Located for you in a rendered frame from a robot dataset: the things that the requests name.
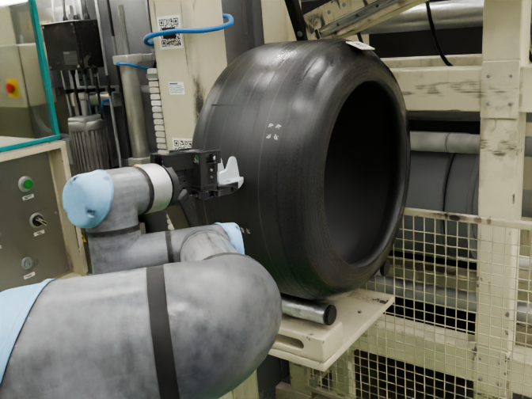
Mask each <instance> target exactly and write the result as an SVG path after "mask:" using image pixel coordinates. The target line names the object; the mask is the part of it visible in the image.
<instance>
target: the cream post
mask: <svg viewBox="0 0 532 399"><path fill-rule="evenodd" d="M149 7H150V19H151V24H152V31H153V32H158V22H157V17H164V16H171V15H178V14H180V27H181V28H182V29H183V28H187V29H199V28H206V27H211V26H216V25H222V24H223V19H222V3H221V0H149ZM181 34H182V41H183V48H174V49H163V50H161V47H160V40H159V37H155V38H154V49H155V55H156V62H157V69H158V80H159V86H160V93H161V104H162V111H163V117H164V123H165V135H166V142H167V147H168V153H169V151H170V150H173V141H172V138H182V139H192V136H193V133H194V130H195V126H196V122H197V120H198V117H199V114H200V111H201V109H202V107H203V104H204V102H205V100H206V98H207V95H208V94H209V92H210V90H211V87H212V86H213V85H214V83H215V81H216V80H217V78H218V77H219V75H220V74H221V73H222V72H223V70H224V69H225V68H226V67H227V61H226V45H225V36H224V29H222V30H219V31H214V32H205V33H181ZM169 82H184V94H170V93H169ZM219 399H259V392H258V384H257V369H256V370H255V371H254V372H253V373H252V374H251V375H250V376H249V377H248V378H247V379H246V380H244V382H243V383H242V384H240V385H239V386H238V387H237V388H235V389H233V390H232V391H230V392H229V393H227V394H225V395H224V396H222V397H220V398H219Z"/></svg>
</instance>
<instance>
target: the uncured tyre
mask: <svg viewBox="0 0 532 399"><path fill-rule="evenodd" d="M346 41H352V40H346V39H342V38H332V39H320V40H298V41H287V42H275V43H268V44H262V45H260V46H258V47H255V48H253V49H251V50H249V51H246V52H244V53H243V54H241V55H239V56H238V57H237V58H236V59H234V60H233V61H232V62H231V63H230V64H229V65H228V66H227V67H226V68H225V69H224V70H223V72H222V73H221V74H220V75H219V76H218V78H217V80H216V81H215V83H214V85H213V86H212V87H211V90H210V92H209V94H208V95H207V98H206V100H205V102H204V104H203V107H202V109H201V111H200V113H199V117H198V120H197V122H196V126H195V130H194V133H193V136H192V144H191V148H192V150H203V152H204V151H211V150H221V159H222V163H223V167H224V169H225V168H226V165H227V162H228V160H229V158H230V157H235V158H236V160H237V168H238V172H239V176H240V177H243V184H242V185H241V187H240V188H239V189H238V190H237V191H236V192H234V193H232V194H229V195H225V196H217V198H215V199H207V200H195V201H194V202H192V204H193V206H194V208H195V210H196V214H197V215H198V218H199V220H200V223H201V225H202V226H207V225H211V224H213V223H216V222H220V223H228V222H234V223H236V224H237V225H238V224H241V225H246V226H250V228H251V231H252V236H253V237H247V236H242V240H243V245H244V252H245V255H246V256H249V257H251V258H253V259H254V260H256V261H258V262H259V263H260V264H261V265H262V266H263V267H264V268H265V269H266V270H267V271H268V272H269V273H270V275H271V276H272V278H273V279H274V280H275V282H276V285H277V287H278V289H279V292H280V293H283V294H286V295H292V296H296V297H299V298H305V299H309V300H313V301H330V300H337V299H341V298H344V297H347V296H348V295H350V294H351V293H353V292H354V291H356V290H357V289H358V288H360V287H361V286H362V285H364V284H365V283H366V282H368V281H369V280H370V279H371V278H372V277H373V276H374V275H375V274H376V273H377V272H378V270H379V269H380V267H381V266H382V265H383V264H384V262H385V260H386V258H387V257H388V255H389V253H390V250H391V249H392V247H393V243H394V242H395V239H396V237H397V233H398V231H399V228H400V225H401V220H402V218H403V214H404V211H405V204H406V200H407V195H408V190H409V177H410V165H411V141H410V130H409V118H408V113H407V109H406V106H405V100H404V98H403V95H402V92H401V88H400V86H399V84H398V82H397V79H396V78H395V77H394V75H393V73H392V71H391V70H390V69H389V67H388V66H387V65H386V64H385V63H384V62H383V61H382V60H381V59H380V58H379V57H378V56H377V55H376V54H375V53H374V52H373V51H372V50H361V49H359V48H357V47H354V46H352V45H350V44H348V43H346ZM211 105H238V106H211ZM269 120H273V121H279V122H283V128H282V131H281V136H280V140H279V142H265V141H264V137H265V133H266V130H267V126H268V121H269Z"/></svg>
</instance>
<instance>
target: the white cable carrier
mask: <svg viewBox="0 0 532 399"><path fill-rule="evenodd" d="M147 73H148V74H157V73H158V69H157V68H151V69H147ZM148 80H155V81H151V82H149V87H152V88H150V93H152V94H151V95H150V98H151V100H153V101H151V104H152V105H153V106H154V107H153V108H152V110H153V112H155V113H154V114H153V117H154V118H160V119H155V120H154V124H161V125H156V126H155V127H154V128H155V131H156V133H155V134H156V136H157V137H158V138H157V143H159V144H158V149H160V150H158V153H159V154H167V153H168V147H167V142H166V135H165V123H164V117H163V111H162V100H160V99H161V94H160V87H159V81H158V78H148ZM162 118H163V119H162ZM163 149H164V150H163ZM166 217H167V218H168V220H167V223H168V224H169V225H168V228H169V230H174V228H173V225H172V223H171V221H170V219H169V216H168V215H166Z"/></svg>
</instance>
